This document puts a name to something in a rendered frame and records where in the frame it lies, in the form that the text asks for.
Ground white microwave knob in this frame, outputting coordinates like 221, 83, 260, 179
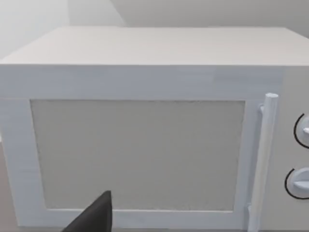
284, 167, 309, 201
293, 113, 309, 148

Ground white microwave door handle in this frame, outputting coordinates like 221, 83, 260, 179
246, 93, 279, 232

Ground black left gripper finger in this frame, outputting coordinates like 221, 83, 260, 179
60, 190, 113, 232

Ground pale microwave oven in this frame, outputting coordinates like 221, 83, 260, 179
0, 26, 309, 232

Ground pale microwave door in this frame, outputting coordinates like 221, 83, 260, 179
0, 64, 283, 230

